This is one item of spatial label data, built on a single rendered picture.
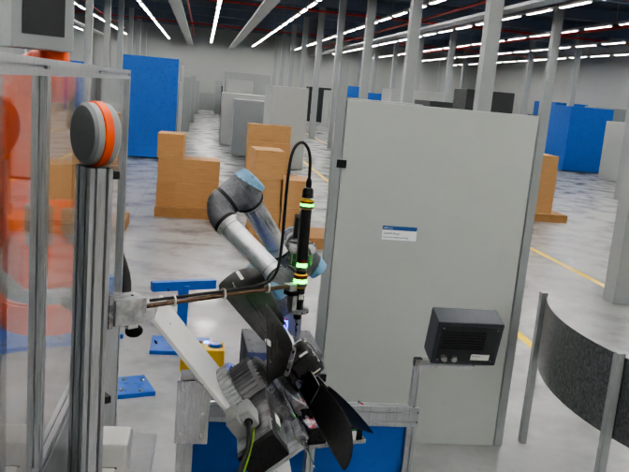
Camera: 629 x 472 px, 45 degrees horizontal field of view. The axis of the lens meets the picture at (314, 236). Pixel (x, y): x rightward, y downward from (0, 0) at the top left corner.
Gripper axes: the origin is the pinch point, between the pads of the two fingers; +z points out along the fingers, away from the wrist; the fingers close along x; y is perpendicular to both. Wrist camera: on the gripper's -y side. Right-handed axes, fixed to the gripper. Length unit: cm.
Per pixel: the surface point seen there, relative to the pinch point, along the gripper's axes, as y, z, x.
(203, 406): 47, 15, 28
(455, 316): 29, -36, -65
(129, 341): 151, -345, 85
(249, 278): 11.4, -5.9, 16.0
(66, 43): -70, -355, 140
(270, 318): 14.3, 27.8, 11.2
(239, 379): 38.6, 12.5, 18.1
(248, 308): 19.0, 2.6, 16.1
